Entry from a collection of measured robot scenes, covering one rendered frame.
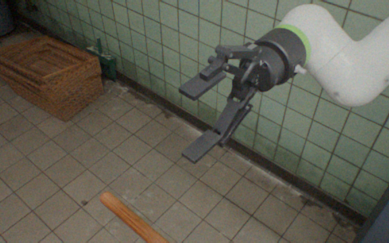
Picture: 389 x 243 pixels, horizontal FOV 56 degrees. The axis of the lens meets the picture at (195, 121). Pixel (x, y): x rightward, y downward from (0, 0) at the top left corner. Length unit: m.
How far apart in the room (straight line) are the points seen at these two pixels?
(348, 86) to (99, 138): 2.10
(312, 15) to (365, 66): 0.14
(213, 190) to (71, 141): 1.05
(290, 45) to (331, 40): 0.10
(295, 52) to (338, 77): 0.11
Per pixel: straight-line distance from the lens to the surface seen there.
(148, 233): 0.80
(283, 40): 0.66
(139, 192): 2.29
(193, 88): 0.50
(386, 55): 0.73
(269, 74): 0.63
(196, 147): 0.60
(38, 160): 2.62
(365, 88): 0.74
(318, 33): 0.73
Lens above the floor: 1.88
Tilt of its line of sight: 45 degrees down
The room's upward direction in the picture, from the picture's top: straight up
